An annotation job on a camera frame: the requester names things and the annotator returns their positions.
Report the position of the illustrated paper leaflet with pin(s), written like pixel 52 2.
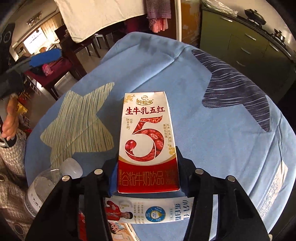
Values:
pixel 122 231

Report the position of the left knit-sleeve forearm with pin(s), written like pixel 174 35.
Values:
pixel 14 217

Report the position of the dark wooden dining table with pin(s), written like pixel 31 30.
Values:
pixel 49 74

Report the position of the hanging cream cloth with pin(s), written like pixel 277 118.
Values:
pixel 83 18

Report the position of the white blue milk carton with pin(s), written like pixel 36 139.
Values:
pixel 148 211

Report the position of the green kitchen cabinets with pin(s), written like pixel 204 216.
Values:
pixel 250 50

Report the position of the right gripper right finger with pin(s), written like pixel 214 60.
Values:
pixel 186 168

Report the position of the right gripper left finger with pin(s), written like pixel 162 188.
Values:
pixel 110 168

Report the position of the black pot on stove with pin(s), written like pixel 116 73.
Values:
pixel 252 14

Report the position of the pink checked hanging towel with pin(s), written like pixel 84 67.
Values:
pixel 158 13

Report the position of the person's left hand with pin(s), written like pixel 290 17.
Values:
pixel 10 118

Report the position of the red cola can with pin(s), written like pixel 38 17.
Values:
pixel 82 227

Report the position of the blue star-print tablecloth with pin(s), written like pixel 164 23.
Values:
pixel 221 120

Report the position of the clear plastic water bottle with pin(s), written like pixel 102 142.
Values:
pixel 45 182

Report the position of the red white milk drink carton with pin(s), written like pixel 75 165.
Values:
pixel 147 159

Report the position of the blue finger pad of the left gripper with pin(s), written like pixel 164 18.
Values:
pixel 45 57

